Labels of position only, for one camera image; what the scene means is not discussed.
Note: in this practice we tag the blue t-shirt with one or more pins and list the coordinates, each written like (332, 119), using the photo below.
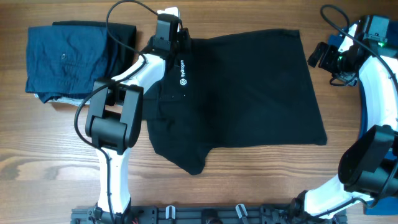
(378, 98)

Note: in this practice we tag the black t-shirt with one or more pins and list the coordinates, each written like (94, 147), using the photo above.
(239, 90)

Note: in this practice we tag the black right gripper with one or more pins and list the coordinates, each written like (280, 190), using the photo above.
(326, 61)

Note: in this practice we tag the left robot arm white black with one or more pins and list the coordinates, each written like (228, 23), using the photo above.
(114, 118)

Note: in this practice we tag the folded black garment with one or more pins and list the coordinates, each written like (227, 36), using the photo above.
(122, 57)

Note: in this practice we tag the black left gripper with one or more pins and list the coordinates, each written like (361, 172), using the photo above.
(184, 33)

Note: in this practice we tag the folded white grey garment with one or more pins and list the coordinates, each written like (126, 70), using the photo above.
(66, 100)

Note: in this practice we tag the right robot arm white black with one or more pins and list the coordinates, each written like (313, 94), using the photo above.
(364, 173)

